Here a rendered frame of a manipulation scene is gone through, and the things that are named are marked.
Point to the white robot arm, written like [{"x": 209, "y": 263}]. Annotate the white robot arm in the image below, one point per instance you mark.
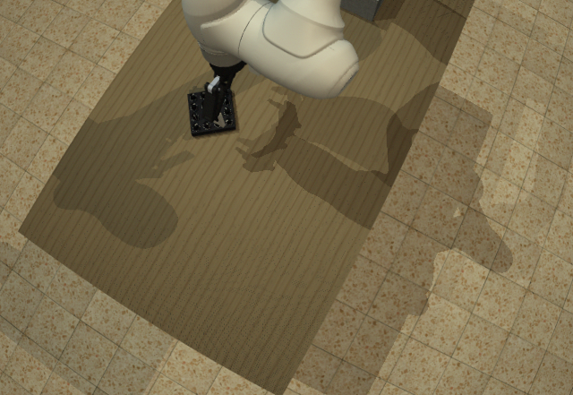
[{"x": 298, "y": 44}]

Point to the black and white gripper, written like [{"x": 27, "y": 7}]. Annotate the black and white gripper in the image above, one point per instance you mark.
[{"x": 212, "y": 102}]

